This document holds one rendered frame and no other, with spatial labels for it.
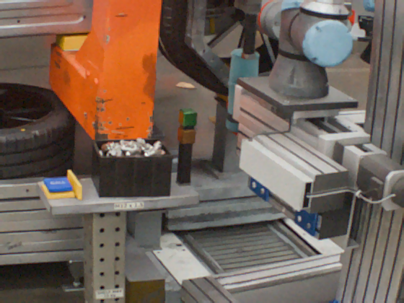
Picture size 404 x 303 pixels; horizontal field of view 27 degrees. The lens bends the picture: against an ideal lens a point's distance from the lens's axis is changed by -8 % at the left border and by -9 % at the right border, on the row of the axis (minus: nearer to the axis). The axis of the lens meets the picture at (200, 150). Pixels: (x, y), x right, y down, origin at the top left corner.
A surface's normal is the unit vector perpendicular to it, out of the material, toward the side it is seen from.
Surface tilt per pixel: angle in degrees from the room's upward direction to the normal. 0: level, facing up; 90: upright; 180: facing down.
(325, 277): 0
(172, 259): 0
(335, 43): 98
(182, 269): 0
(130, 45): 90
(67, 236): 90
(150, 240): 90
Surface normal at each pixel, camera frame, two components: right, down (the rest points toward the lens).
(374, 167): -0.58, -0.61
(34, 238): 0.39, 0.34
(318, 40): 0.19, 0.47
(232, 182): 0.07, -0.94
